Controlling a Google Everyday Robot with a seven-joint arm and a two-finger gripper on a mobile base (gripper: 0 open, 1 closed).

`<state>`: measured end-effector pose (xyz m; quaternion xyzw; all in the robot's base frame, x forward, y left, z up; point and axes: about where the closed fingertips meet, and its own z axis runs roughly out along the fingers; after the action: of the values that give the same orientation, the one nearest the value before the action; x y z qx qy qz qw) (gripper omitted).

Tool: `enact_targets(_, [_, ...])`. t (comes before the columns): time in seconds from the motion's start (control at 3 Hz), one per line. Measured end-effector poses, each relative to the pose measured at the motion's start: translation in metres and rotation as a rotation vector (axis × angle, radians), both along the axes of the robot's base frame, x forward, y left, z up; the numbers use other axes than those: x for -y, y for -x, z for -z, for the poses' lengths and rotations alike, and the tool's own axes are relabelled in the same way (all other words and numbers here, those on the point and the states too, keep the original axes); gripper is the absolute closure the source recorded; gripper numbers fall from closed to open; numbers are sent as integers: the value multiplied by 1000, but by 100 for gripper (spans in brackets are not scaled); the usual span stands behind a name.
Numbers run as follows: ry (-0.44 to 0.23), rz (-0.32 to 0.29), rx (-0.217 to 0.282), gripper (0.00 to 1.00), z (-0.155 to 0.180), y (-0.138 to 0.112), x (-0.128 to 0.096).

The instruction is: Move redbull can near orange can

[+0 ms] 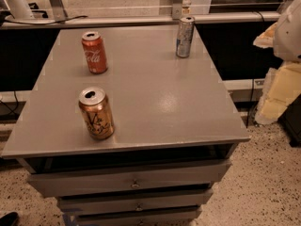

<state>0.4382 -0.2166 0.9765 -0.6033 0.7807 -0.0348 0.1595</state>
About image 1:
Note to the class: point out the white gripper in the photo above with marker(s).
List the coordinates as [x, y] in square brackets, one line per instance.
[289, 35]

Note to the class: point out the silver redbull can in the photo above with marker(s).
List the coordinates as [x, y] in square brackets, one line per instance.
[185, 36]

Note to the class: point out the red coca-cola can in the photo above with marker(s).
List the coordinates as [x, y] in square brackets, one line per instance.
[94, 51]

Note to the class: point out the orange lacroix can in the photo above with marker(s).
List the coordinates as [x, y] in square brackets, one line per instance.
[96, 112]

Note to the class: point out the grey drawer cabinet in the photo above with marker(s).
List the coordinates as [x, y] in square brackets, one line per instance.
[165, 109]

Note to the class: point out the bottom grey drawer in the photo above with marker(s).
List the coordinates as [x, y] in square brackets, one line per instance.
[140, 218]

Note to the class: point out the grey drawer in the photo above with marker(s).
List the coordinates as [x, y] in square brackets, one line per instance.
[95, 181]
[136, 202]
[140, 218]

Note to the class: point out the middle grey drawer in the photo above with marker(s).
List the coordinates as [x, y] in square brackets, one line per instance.
[136, 202]

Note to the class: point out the top grey drawer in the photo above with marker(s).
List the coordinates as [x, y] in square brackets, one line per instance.
[95, 181]

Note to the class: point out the white pipe top left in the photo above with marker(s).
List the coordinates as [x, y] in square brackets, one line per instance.
[20, 9]

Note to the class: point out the black shoe bottom left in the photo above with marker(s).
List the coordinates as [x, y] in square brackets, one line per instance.
[9, 219]

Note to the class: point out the metal rail behind table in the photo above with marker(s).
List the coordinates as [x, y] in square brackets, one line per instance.
[212, 18]

